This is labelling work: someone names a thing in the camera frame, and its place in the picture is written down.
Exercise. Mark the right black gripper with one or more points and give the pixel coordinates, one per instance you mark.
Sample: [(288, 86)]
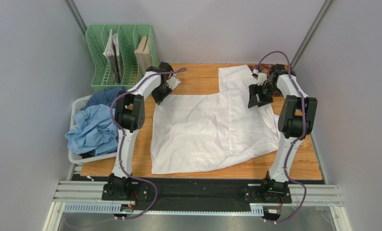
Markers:
[(258, 97)]

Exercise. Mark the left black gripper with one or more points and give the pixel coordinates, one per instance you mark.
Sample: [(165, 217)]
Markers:
[(160, 98)]

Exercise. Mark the white long sleeve shirt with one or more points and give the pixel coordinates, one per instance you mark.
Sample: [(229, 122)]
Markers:
[(200, 133)]

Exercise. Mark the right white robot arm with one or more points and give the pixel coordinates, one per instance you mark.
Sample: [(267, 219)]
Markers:
[(296, 121)]

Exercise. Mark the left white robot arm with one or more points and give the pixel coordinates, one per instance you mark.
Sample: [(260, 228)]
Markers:
[(129, 117)]

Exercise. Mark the folded red plaid shirt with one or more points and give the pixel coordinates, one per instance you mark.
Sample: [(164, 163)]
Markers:
[(266, 68)]

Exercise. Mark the beige books in organizer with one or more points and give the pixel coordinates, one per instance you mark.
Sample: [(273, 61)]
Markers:
[(143, 55)]

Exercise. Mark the dark blue checked shirt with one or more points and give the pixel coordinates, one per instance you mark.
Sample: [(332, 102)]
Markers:
[(105, 97)]

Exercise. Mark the magazines in organizer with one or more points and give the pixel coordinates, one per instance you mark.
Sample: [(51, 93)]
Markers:
[(113, 56)]

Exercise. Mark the green plastic file organizer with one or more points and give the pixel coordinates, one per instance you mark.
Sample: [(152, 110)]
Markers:
[(129, 36)]

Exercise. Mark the light blue crumpled shirt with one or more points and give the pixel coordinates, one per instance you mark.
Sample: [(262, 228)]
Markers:
[(94, 131)]

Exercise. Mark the white laundry basket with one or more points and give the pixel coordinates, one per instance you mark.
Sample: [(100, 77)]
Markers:
[(76, 106)]

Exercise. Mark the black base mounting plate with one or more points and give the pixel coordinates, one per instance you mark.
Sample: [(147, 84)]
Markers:
[(199, 195)]

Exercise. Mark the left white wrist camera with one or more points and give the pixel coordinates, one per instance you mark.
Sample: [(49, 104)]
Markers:
[(173, 82)]

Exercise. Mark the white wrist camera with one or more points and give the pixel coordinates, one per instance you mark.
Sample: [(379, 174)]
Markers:
[(259, 76), (173, 82)]

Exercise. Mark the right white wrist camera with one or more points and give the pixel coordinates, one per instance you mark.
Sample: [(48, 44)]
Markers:
[(259, 76)]

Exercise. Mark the aluminium frame rail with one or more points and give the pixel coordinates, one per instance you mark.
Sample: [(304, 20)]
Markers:
[(74, 209)]

